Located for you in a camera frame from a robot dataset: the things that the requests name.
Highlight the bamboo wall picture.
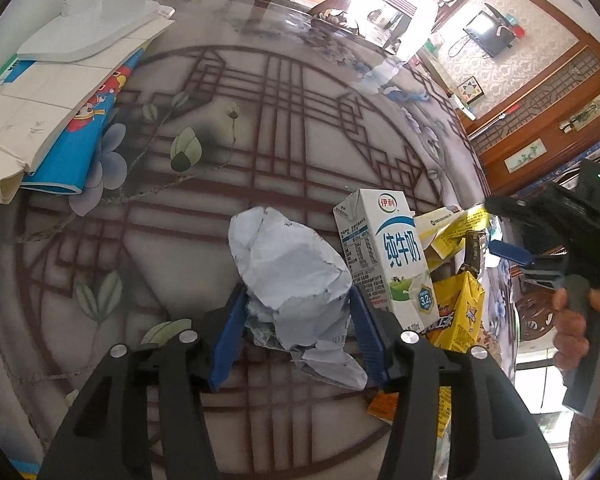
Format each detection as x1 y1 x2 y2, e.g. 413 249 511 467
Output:
560 89 600 133
504 141 548 171

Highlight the blue children's book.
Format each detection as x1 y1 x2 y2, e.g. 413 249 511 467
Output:
20 50 143 196

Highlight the white paper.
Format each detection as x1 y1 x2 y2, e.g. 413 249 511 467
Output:
228 205 368 393

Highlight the yellow packet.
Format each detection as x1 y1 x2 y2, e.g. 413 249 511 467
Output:
412 202 492 271

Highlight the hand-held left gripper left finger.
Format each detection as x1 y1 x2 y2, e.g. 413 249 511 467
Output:
37 282 251 480

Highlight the small orange packet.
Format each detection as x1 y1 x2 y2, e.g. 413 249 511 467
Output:
366 391 400 421

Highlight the brown box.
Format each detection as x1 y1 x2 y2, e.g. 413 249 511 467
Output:
460 230 487 278

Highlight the white milk carton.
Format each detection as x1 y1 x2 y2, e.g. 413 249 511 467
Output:
333 188 438 335

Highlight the person's right hand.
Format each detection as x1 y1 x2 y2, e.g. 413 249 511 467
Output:
551 285 600 372

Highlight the person's right forearm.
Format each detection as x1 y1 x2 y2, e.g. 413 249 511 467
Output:
567 405 600 480

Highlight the wall television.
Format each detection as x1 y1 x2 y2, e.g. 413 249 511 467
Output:
462 10 506 58

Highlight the white foam board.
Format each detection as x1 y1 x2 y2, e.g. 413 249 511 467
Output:
17 0 176 63

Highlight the framed colourful picture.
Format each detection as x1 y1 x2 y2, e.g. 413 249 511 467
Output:
455 76 481 107

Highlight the stack of books and papers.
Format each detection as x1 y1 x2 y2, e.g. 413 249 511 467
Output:
0 22 176 206

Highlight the carved wooden chair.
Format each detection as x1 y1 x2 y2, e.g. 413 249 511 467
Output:
515 287 563 346

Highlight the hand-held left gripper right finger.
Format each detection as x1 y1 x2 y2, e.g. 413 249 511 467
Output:
349 285 563 480

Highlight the yellow snack bag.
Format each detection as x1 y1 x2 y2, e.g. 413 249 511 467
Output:
425 270 486 356

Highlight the wall shelf above television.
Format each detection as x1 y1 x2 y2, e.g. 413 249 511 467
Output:
484 2 526 38

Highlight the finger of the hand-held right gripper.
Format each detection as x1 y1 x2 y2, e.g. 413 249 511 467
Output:
487 239 535 267
520 264 565 290

